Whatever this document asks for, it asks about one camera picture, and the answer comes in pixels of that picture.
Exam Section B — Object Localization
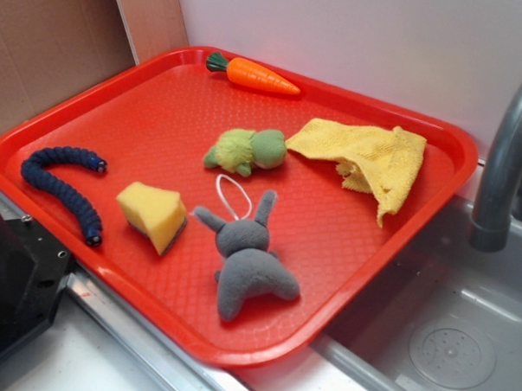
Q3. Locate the yellow sponge wedge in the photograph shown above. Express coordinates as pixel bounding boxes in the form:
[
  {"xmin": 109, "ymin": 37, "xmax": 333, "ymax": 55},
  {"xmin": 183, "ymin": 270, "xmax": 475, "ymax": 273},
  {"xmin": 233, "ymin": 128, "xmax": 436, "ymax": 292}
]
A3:
[{"xmin": 115, "ymin": 182, "xmax": 188, "ymax": 255}]

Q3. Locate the navy blue braided rope toy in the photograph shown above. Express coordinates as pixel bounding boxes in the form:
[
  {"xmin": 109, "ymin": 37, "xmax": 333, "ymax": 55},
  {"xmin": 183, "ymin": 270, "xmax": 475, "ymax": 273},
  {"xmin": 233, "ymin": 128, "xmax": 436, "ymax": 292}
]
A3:
[{"xmin": 20, "ymin": 146, "xmax": 108, "ymax": 247}]

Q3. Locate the orange plastic toy carrot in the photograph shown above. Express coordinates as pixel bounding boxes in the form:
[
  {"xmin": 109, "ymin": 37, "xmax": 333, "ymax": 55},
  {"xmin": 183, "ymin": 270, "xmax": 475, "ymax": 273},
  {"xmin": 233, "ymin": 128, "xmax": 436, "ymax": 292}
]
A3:
[{"xmin": 205, "ymin": 52, "xmax": 301, "ymax": 96}]

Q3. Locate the red plastic tray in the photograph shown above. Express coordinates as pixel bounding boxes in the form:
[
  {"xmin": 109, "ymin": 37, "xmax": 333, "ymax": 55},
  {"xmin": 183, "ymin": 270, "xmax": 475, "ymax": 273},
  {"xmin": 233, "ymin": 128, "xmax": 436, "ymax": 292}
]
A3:
[{"xmin": 0, "ymin": 48, "xmax": 478, "ymax": 368}]

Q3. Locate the yellow cloth towel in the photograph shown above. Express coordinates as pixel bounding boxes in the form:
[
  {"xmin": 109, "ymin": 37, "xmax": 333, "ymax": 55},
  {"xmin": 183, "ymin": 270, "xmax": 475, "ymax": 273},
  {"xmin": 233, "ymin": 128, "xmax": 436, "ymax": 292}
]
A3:
[{"xmin": 286, "ymin": 119, "xmax": 427, "ymax": 227}]

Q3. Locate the grey plush bunny toy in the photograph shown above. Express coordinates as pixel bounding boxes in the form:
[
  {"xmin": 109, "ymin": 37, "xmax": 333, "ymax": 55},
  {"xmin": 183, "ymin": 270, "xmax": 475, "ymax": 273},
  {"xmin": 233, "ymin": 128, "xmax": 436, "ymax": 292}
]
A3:
[{"xmin": 193, "ymin": 174, "xmax": 300, "ymax": 323}]

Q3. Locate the grey toy faucet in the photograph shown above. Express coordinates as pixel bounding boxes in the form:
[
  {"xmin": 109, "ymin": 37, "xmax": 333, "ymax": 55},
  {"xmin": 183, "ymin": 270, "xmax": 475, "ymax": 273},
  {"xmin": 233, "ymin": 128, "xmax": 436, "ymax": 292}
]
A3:
[{"xmin": 468, "ymin": 83, "xmax": 522, "ymax": 253}]

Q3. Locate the brown cardboard panel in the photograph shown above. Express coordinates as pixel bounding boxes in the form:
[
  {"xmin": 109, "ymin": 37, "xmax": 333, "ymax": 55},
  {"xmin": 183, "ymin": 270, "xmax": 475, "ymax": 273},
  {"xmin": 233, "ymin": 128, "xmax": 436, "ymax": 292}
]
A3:
[{"xmin": 0, "ymin": 0, "xmax": 188, "ymax": 135}]

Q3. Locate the green plush turtle toy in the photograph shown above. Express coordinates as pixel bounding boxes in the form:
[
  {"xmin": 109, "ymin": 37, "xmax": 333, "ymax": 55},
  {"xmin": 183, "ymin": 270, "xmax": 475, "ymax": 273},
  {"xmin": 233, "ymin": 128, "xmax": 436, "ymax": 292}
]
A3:
[{"xmin": 203, "ymin": 129, "xmax": 287, "ymax": 177}]

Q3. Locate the grey toy sink basin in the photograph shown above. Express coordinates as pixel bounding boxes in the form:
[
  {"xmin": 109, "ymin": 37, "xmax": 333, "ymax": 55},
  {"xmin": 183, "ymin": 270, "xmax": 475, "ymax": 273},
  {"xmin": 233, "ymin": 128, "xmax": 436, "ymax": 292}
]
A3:
[{"xmin": 313, "ymin": 199, "xmax": 522, "ymax": 391}]

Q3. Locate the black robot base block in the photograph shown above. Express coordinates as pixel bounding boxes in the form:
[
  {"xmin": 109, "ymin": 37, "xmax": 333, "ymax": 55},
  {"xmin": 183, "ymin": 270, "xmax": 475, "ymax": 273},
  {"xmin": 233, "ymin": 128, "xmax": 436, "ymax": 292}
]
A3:
[{"xmin": 0, "ymin": 215, "xmax": 72, "ymax": 362}]

